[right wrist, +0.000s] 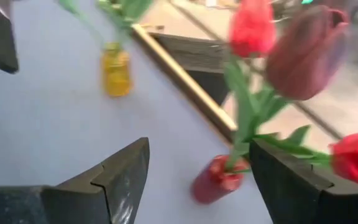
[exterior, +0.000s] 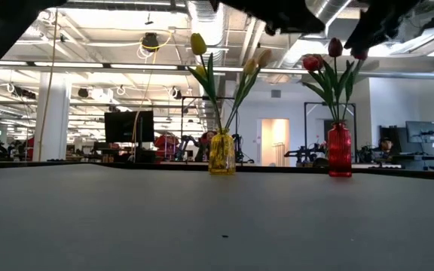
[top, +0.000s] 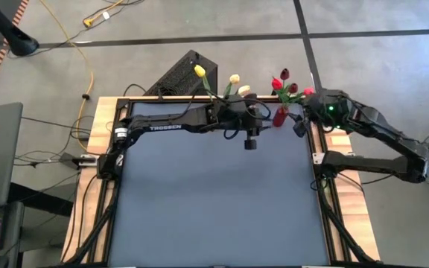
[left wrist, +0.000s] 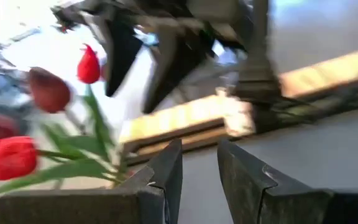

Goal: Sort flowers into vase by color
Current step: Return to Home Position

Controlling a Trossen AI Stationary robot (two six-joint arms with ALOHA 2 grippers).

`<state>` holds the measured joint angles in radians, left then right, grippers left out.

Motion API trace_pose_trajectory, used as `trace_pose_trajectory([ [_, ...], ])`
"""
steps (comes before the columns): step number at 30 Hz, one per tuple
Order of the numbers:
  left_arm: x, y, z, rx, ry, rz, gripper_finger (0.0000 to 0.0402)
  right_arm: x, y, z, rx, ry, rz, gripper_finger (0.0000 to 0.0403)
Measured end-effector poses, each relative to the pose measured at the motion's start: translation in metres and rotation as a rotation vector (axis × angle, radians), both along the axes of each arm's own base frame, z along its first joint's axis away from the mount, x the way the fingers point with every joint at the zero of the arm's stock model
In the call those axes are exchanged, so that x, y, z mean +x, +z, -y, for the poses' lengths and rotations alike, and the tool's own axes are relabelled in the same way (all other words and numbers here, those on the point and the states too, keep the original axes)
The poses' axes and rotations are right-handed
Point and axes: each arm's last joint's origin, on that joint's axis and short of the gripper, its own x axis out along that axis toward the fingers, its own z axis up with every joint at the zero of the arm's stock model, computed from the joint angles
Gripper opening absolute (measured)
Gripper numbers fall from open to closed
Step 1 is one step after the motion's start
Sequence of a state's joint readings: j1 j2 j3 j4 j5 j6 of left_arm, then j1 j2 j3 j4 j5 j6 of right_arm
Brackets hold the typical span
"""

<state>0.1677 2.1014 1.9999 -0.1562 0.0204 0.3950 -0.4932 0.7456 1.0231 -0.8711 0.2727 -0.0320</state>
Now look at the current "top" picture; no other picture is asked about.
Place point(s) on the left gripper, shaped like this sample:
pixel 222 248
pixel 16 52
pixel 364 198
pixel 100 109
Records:
pixel 237 115

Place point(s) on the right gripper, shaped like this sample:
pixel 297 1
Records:
pixel 330 108

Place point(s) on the red glass vase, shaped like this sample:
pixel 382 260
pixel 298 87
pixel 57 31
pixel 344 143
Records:
pixel 279 118

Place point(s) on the red artificial tulip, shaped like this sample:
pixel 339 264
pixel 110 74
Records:
pixel 293 88
pixel 284 73
pixel 276 83
pixel 308 91

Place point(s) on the yellow artificial tulip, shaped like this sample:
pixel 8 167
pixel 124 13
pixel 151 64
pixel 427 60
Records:
pixel 199 70

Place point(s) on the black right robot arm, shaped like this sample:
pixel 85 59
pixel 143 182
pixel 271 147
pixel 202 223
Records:
pixel 378 164

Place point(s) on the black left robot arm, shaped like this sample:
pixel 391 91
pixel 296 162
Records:
pixel 170 124

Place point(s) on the grey table mat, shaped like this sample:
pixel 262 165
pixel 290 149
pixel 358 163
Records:
pixel 218 204

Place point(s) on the black perforated computer case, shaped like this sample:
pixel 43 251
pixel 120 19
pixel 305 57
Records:
pixel 184 74

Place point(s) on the black stand pole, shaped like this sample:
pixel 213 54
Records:
pixel 17 39

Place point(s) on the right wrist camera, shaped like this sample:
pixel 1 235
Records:
pixel 299 129

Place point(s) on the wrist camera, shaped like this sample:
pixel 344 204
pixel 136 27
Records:
pixel 299 129
pixel 250 143

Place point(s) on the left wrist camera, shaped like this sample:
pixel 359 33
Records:
pixel 250 143

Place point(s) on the black metal table frame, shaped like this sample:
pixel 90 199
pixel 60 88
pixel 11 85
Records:
pixel 147 100

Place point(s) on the grey metal bracket plate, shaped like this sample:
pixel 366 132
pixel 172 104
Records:
pixel 71 160

